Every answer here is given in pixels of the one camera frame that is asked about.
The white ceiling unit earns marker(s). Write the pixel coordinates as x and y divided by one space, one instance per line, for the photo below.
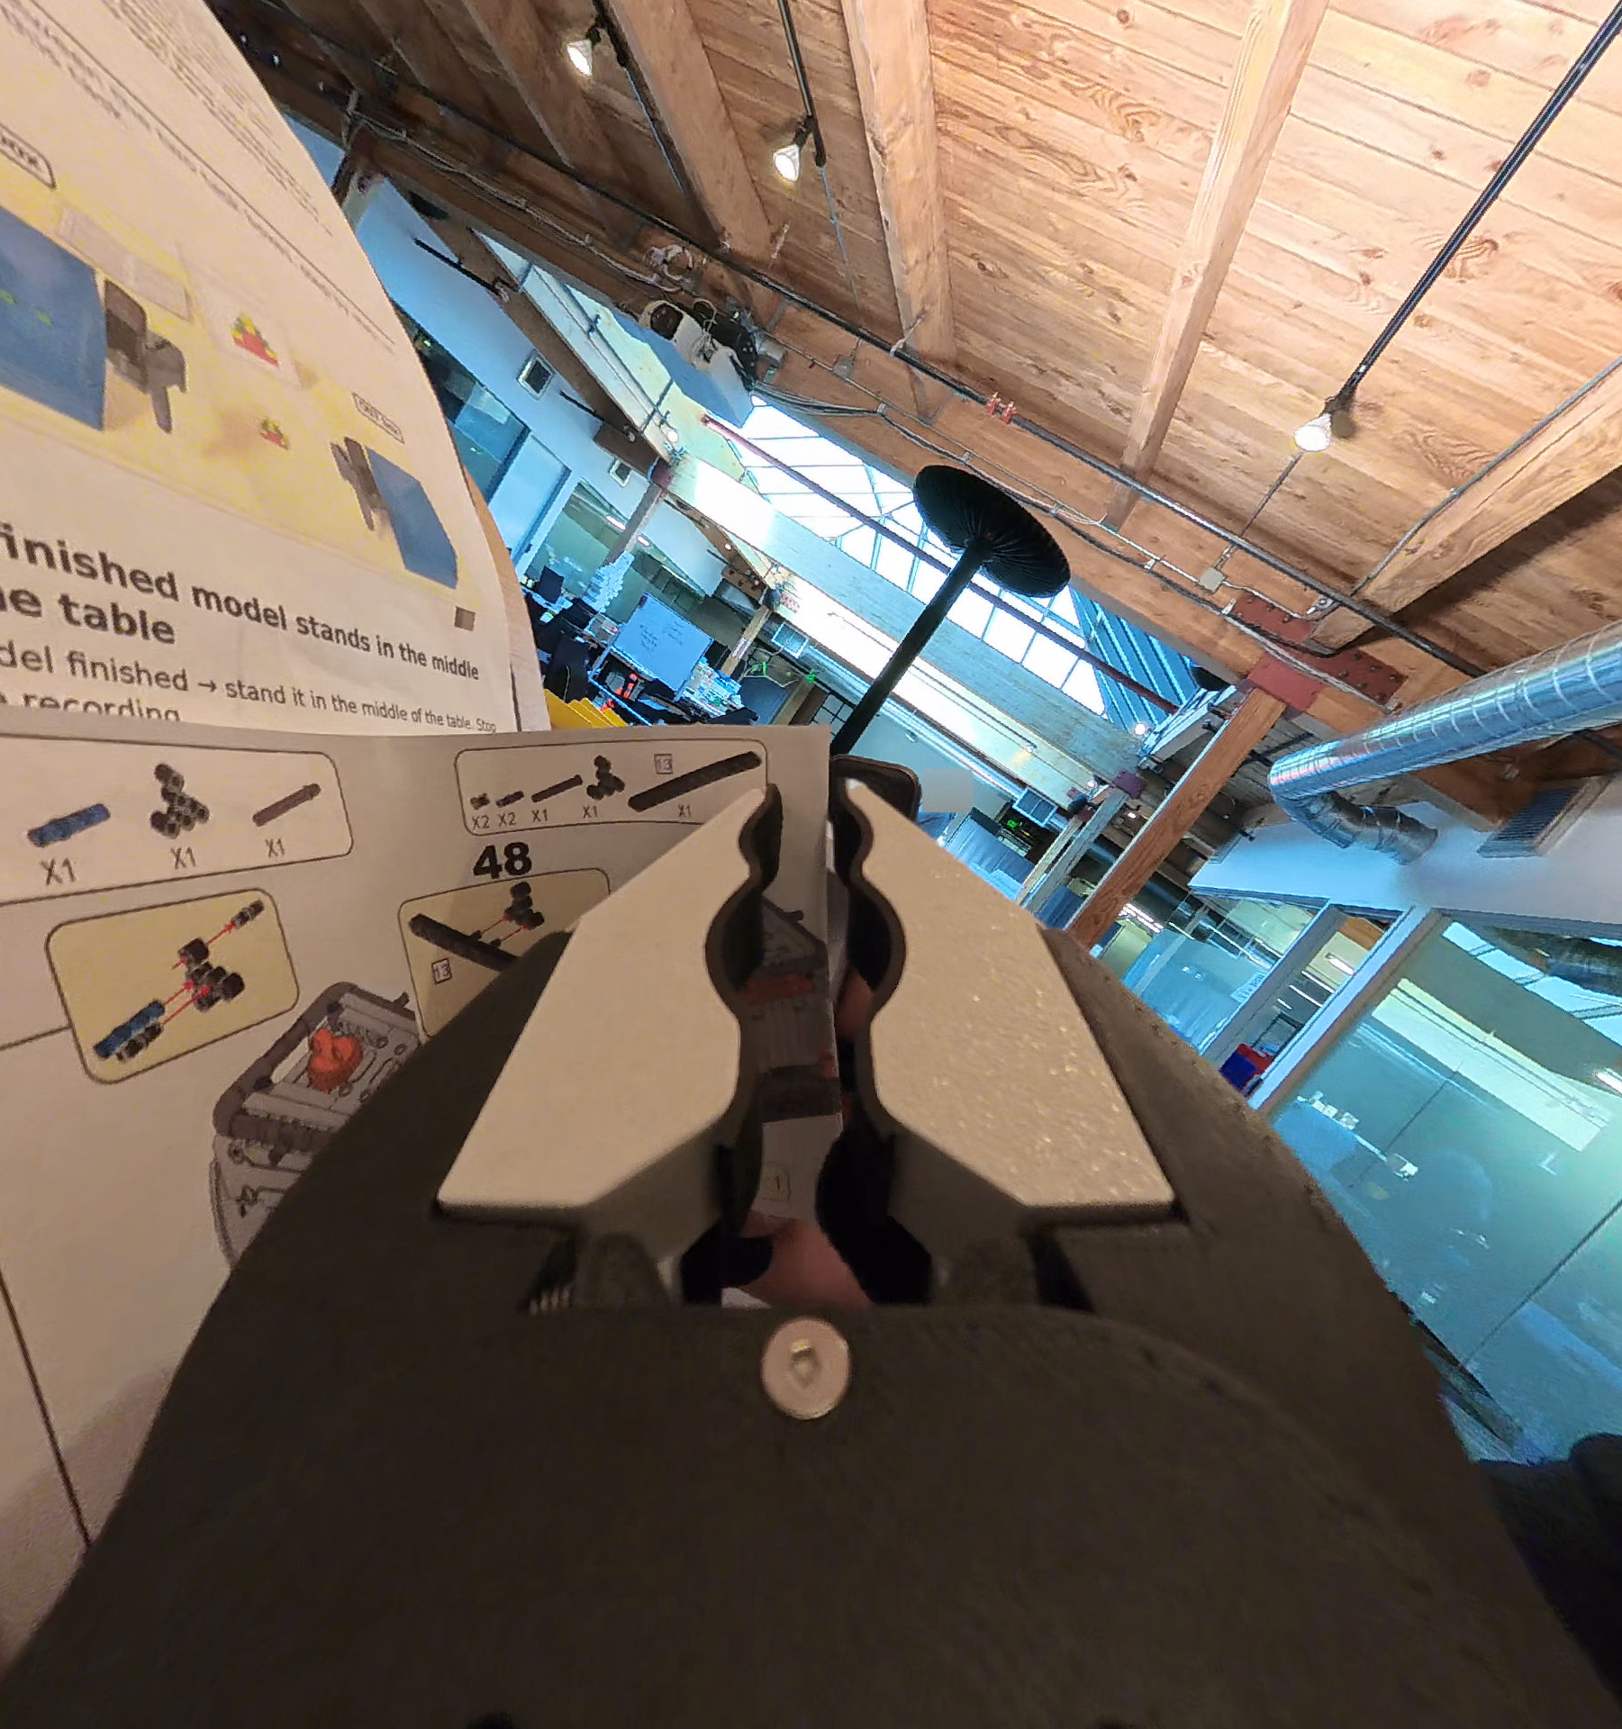
696 343

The white task instruction sheet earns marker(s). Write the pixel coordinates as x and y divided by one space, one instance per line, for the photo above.
150 567

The ceiling spot lamp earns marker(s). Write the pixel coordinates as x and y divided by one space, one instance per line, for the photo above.
792 154
1315 433
582 53

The person's right hand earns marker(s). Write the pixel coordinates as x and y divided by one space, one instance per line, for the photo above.
812 1270

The silver ventilation duct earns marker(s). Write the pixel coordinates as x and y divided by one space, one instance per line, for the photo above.
1498 707

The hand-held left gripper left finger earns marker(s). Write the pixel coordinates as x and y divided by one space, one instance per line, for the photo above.
593 1066

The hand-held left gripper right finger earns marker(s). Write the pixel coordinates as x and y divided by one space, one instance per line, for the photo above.
1014 1066

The black pole with round disc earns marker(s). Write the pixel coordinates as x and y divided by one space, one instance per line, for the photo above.
992 527

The white board screen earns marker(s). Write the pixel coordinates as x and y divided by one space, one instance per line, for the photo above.
663 643

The yellow parts bin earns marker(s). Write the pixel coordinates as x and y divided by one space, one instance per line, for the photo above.
586 710

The white instruction booklet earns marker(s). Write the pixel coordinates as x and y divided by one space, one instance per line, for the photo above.
351 836

